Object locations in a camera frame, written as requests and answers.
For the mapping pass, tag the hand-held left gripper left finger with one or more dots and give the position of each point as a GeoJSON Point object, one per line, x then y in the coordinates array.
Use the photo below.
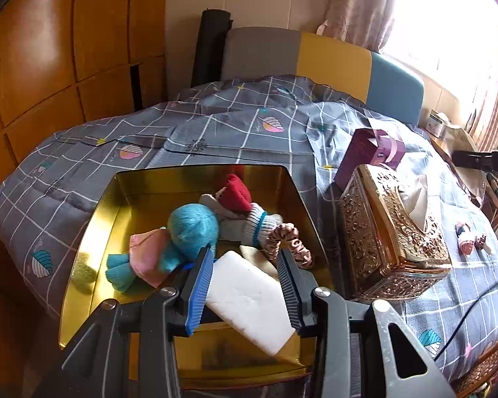
{"type": "Point", "coordinates": [197, 294]}

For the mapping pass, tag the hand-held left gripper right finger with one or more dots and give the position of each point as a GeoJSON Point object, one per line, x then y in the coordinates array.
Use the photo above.
{"type": "Point", "coordinates": [292, 294]}

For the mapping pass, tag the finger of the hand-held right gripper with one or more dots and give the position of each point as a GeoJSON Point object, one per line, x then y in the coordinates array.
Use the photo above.
{"type": "Point", "coordinates": [469, 161]}

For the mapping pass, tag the white tissue pack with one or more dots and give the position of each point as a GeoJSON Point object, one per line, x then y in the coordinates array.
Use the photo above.
{"type": "Point", "coordinates": [245, 298]}

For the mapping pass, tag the brown patterned scrunchie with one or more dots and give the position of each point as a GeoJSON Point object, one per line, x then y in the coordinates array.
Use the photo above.
{"type": "Point", "coordinates": [274, 236]}

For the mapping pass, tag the teal pink plush toy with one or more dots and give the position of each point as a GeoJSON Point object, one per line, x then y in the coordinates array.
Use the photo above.
{"type": "Point", "coordinates": [191, 228]}

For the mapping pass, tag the red knitted item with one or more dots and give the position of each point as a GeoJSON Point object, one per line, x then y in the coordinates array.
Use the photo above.
{"type": "Point", "coordinates": [236, 195]}

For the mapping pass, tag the gold tin container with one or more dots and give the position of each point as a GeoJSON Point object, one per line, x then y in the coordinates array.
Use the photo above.
{"type": "Point", "coordinates": [149, 186]}

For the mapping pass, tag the wooden bedside table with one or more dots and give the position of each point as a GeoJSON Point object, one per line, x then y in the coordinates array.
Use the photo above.
{"type": "Point", "coordinates": [460, 141]}

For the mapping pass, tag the clear plastic container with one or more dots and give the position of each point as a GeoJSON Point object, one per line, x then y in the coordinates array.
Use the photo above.
{"type": "Point", "coordinates": [438, 124]}

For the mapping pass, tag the pink patterned curtain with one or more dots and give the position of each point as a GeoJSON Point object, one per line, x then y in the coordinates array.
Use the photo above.
{"type": "Point", "coordinates": [357, 4]}
{"type": "Point", "coordinates": [494, 103]}

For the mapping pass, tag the white tissue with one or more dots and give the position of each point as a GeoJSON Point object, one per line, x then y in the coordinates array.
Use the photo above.
{"type": "Point", "coordinates": [415, 203]}

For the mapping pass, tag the white sock with teal stripes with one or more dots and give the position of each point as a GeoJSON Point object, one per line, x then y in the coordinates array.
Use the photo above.
{"type": "Point", "coordinates": [253, 222]}

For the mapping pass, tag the pink fabric item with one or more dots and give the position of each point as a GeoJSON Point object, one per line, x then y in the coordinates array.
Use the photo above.
{"type": "Point", "coordinates": [467, 243]}

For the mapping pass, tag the gold ornate tissue box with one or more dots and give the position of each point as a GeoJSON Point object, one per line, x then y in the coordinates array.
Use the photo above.
{"type": "Point", "coordinates": [369, 240]}

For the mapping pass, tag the purple box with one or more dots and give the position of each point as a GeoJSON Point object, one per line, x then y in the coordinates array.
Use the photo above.
{"type": "Point", "coordinates": [357, 153]}

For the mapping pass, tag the bright window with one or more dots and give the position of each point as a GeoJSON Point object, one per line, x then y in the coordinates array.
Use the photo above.
{"type": "Point", "coordinates": [440, 29]}

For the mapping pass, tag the grey checked pillow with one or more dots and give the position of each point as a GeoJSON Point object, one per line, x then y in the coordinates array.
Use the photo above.
{"type": "Point", "coordinates": [120, 137]}
{"type": "Point", "coordinates": [240, 137]}

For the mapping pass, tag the grey yellow blue headboard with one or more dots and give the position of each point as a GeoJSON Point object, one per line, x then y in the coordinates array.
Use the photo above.
{"type": "Point", "coordinates": [328, 58]}

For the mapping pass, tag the wicker chair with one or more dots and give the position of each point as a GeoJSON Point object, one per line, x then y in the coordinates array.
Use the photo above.
{"type": "Point", "coordinates": [485, 369]}

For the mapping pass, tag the black rolled mat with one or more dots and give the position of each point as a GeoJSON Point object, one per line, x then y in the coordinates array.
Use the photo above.
{"type": "Point", "coordinates": [209, 45]}

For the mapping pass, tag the wooden wardrobe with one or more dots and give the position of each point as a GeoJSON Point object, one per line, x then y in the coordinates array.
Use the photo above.
{"type": "Point", "coordinates": [45, 70]}

